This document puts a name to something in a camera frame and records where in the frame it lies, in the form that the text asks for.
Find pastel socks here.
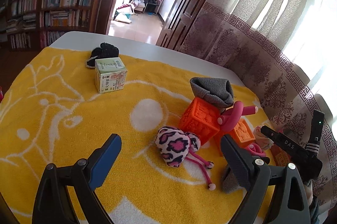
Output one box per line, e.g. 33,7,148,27
253,125,274,151

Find dark orange rubber cube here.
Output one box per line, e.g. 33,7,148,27
178,98,220,145

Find patterned lace curtain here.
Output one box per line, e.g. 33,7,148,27
180,0,336,212

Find grey black knit glove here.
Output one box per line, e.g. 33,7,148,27
222,165,243,194

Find wooden bookshelf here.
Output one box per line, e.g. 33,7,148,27
5,0,101,51

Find light orange rubber cube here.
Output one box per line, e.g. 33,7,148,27
213,119,255,152

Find green medicine box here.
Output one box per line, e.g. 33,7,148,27
94,57,127,94

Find red biscuit tin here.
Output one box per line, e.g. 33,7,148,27
270,145,291,166

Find right hand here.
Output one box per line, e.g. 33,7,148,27
303,181,314,206

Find yellow white blanket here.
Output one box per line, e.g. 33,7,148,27
0,46,277,224

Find black knit sock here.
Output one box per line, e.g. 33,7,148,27
86,42,119,69

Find pink foam knot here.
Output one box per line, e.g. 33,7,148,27
218,101,258,133
246,143,266,157

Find small leopard plush toy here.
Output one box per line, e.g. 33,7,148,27
154,126,216,191

